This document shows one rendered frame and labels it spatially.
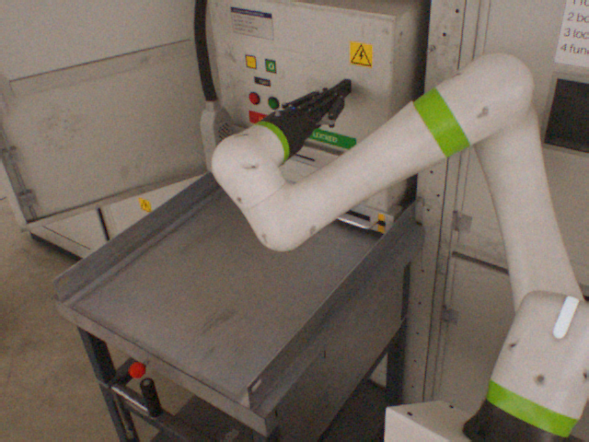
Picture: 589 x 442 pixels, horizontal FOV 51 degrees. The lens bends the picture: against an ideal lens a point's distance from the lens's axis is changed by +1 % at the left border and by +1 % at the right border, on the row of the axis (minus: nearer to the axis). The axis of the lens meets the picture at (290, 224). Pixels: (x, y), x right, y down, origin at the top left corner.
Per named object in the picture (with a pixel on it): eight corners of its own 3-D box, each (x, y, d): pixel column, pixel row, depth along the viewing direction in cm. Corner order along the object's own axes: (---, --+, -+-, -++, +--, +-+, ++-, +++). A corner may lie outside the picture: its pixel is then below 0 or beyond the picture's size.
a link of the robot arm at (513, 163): (606, 371, 108) (531, 97, 122) (614, 375, 94) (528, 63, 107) (528, 380, 113) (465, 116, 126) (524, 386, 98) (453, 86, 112)
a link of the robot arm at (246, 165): (221, 141, 102) (189, 163, 110) (263, 202, 104) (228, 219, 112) (270, 107, 111) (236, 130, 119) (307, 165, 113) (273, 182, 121)
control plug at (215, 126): (220, 176, 160) (211, 115, 150) (206, 171, 163) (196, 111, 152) (239, 163, 165) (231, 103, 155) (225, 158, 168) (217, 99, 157)
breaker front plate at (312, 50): (383, 217, 148) (391, 21, 120) (230, 167, 172) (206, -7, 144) (386, 215, 149) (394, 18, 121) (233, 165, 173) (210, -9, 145)
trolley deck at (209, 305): (268, 437, 115) (265, 418, 111) (58, 314, 145) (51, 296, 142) (423, 244, 158) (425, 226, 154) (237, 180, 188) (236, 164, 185)
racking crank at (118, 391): (122, 437, 154) (93, 357, 136) (132, 428, 156) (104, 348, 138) (170, 471, 146) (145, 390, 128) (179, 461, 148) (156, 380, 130)
